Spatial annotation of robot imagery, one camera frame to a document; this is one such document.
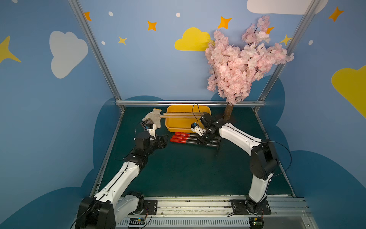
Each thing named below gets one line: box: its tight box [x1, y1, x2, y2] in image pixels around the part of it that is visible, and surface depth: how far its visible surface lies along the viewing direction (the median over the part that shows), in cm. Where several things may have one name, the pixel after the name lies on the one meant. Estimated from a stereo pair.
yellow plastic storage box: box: [163, 104, 212, 133], surface depth 113 cm
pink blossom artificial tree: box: [204, 15, 295, 121], surface depth 72 cm
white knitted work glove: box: [142, 108, 163, 131], surface depth 117 cm
